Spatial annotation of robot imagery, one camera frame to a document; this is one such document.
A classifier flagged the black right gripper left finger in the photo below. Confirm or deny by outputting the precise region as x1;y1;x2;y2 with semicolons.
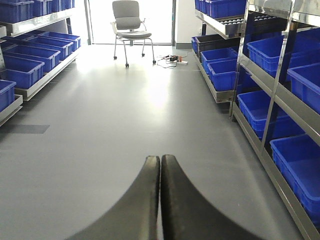
68;156;161;240

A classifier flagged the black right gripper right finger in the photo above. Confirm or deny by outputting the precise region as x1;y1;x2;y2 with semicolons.
160;154;259;240

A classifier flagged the right steel shelf rack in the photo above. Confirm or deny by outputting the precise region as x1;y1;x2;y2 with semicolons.
229;0;320;240

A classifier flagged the steel shelf rack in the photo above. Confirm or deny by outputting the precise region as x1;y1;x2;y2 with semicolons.
0;0;81;125
229;0;320;240

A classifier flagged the gray office chair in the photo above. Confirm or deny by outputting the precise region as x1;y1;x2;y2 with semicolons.
110;0;157;69

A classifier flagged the far right steel rack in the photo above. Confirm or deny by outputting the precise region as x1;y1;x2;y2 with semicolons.
191;0;247;104

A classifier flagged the left steel shelf rack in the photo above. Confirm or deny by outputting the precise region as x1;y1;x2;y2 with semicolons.
0;0;81;125

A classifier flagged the power strip with cables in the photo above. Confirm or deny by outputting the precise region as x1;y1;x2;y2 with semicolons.
156;52;189;69

